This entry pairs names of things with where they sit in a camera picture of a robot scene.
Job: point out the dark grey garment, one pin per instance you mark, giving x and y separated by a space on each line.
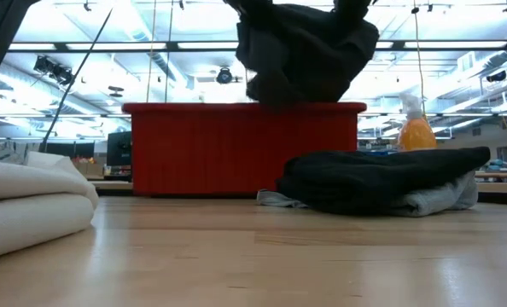
304 55

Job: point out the black garment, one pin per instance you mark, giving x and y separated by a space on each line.
377 179

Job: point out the light grey t-shirt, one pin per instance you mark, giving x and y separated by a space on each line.
441 200

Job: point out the red plastic laundry basket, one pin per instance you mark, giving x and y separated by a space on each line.
236 149

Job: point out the black monitor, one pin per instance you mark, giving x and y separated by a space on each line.
119 149

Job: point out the orange spray bottle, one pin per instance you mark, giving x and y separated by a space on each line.
416 132

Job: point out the cream canvas tote bag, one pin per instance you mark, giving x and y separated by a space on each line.
27 204

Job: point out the black overhead camera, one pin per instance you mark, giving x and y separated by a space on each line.
224 76

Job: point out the black aluminium frame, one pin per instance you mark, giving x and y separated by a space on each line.
108 46

